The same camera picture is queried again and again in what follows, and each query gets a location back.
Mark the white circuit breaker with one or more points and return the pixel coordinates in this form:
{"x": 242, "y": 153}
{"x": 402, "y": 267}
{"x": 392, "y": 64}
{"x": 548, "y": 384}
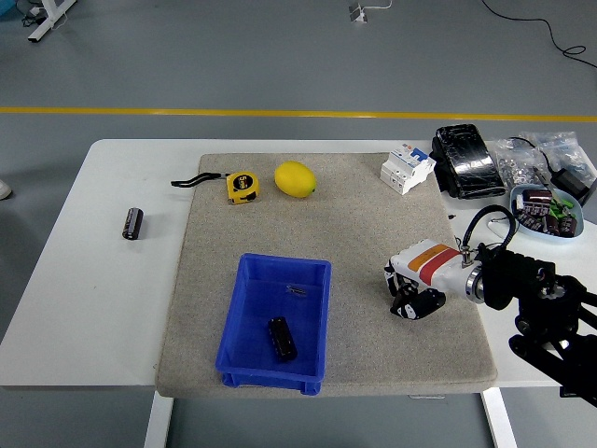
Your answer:
{"x": 405, "y": 169}

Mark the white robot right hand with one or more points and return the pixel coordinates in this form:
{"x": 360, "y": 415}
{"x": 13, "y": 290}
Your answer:
{"x": 434, "y": 268}

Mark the white table leg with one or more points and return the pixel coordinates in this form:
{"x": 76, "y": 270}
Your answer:
{"x": 500, "y": 420}
{"x": 157, "y": 420}

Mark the dark capacitor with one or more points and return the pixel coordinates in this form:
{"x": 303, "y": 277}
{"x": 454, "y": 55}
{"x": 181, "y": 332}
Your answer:
{"x": 552, "y": 225}
{"x": 531, "y": 217}
{"x": 567, "y": 226}

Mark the clear plastic bag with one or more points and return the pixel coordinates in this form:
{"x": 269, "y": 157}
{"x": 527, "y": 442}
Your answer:
{"x": 566, "y": 149}

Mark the dark cylindrical battery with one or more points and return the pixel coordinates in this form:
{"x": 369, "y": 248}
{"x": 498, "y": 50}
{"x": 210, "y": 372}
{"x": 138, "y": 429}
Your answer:
{"x": 133, "y": 224}
{"x": 282, "y": 339}
{"x": 406, "y": 290}

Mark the yellow lemon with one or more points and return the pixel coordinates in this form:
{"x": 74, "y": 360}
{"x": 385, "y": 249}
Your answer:
{"x": 295, "y": 179}

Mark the black wrapped device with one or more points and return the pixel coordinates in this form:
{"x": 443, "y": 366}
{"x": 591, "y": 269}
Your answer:
{"x": 468, "y": 161}

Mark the blue plastic box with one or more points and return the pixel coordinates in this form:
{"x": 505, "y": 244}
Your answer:
{"x": 275, "y": 308}

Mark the grey-brown mat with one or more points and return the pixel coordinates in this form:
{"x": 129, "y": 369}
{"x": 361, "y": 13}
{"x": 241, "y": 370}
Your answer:
{"x": 326, "y": 233}

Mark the large maroon capacitor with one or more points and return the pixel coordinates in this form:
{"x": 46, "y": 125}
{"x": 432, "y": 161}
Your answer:
{"x": 537, "y": 194}

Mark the small dark part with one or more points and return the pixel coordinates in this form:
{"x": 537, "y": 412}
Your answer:
{"x": 297, "y": 289}

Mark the white stand foot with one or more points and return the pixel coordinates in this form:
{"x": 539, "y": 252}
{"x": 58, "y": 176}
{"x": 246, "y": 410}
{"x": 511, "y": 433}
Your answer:
{"x": 49, "y": 21}

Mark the black power adapter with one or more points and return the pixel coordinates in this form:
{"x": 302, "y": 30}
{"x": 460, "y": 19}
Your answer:
{"x": 573, "y": 182}

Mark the green plastic parts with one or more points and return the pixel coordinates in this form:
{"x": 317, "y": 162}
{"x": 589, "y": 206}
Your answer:
{"x": 562, "y": 207}

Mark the yellow tape measure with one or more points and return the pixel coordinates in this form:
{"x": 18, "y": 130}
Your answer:
{"x": 242, "y": 187}

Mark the light blue bowl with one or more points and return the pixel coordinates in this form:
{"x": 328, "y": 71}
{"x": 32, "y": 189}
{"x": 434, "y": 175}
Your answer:
{"x": 518, "y": 220}

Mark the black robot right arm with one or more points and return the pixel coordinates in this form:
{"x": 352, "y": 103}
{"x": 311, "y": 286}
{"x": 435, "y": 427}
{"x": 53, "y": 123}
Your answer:
{"x": 513, "y": 280}

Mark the clear bag of nuts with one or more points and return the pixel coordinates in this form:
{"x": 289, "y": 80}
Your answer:
{"x": 513, "y": 165}

